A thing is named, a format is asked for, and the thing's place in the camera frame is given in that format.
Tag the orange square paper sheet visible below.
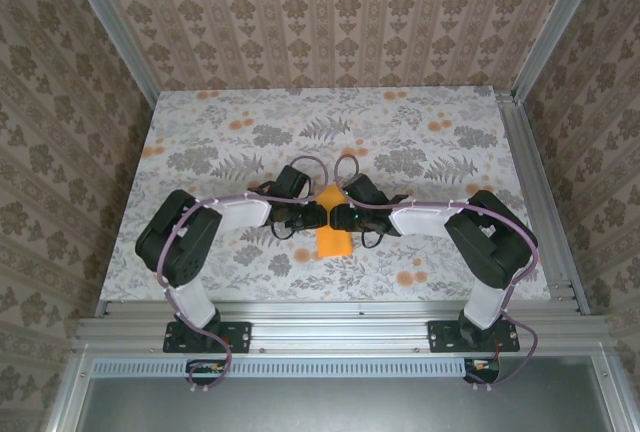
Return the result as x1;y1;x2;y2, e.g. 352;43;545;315
314;183;355;259

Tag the floral patterned table cover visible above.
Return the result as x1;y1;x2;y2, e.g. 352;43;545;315
98;85;552;304

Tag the grey metal panel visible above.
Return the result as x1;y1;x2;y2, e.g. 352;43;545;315
74;354;617;432

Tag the black connector with orange plug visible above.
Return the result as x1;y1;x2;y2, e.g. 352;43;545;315
187;359;226;387
463;356;502;384

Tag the aluminium mounting rail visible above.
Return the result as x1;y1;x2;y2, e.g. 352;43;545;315
74;299;611;354

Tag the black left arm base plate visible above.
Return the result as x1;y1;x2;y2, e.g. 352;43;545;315
163;320;252;354

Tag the grey slotted cable duct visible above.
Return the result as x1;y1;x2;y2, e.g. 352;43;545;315
92;357;467;379

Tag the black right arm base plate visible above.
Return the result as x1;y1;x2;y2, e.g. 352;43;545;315
428;319;521;353

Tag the aluminium table side rail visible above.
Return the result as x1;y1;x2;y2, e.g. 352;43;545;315
494;90;592;316

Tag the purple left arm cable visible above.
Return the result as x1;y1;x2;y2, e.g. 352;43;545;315
155;154;330;394

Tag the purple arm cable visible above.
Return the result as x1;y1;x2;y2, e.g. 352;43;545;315
155;154;330;394
333;153;542;391

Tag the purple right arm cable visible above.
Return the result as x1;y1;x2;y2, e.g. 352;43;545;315
333;153;542;391

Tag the aluminium frame post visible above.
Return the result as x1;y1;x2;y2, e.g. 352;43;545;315
510;0;610;104
58;0;162;109

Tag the aluminium lower frame rail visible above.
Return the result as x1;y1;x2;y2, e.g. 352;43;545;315
43;345;97;432
592;351;634;432

